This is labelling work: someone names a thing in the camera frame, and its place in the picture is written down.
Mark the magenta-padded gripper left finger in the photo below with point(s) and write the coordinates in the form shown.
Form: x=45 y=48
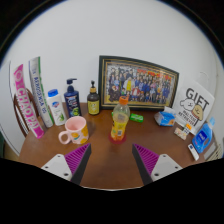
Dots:
x=77 y=159

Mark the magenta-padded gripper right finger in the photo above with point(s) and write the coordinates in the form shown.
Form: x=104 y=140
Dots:
x=146 y=159

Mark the orange-capped clear drink bottle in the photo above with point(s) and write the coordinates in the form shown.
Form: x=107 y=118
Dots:
x=120 y=123

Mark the pink printed mug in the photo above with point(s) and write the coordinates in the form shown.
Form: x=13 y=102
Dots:
x=77 y=131

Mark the small green pack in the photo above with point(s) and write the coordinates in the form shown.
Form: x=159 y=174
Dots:
x=136 y=117

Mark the small printed snack packet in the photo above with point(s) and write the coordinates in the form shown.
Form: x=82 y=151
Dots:
x=181 y=133

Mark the blue tissue pack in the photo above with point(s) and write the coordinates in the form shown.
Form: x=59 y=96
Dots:
x=165 y=117

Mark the small white remote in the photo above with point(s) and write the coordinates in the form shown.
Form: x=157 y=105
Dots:
x=193 y=152

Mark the small puzzle cube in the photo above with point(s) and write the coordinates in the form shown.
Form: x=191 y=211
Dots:
x=188 y=127

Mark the white blue-capped wash bottle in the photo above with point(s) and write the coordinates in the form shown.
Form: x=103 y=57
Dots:
x=56 y=108

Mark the dark blue pump bottle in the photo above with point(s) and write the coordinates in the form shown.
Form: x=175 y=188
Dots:
x=72 y=101

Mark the brown yellow-label pump bottle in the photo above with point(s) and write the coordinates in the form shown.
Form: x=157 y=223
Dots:
x=93 y=103

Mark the blue detergent bottle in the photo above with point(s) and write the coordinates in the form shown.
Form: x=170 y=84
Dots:
x=202 y=138

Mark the white paper gift bag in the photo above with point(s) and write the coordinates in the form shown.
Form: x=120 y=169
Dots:
x=196 y=103

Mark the long pink printed box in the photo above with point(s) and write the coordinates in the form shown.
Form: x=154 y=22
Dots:
x=26 y=103

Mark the long white green box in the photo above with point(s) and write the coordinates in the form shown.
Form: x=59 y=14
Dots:
x=40 y=93

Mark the framed group photo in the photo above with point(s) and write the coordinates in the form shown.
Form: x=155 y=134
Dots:
x=140 y=83

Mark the white flat board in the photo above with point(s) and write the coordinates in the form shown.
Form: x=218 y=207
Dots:
x=6 y=110

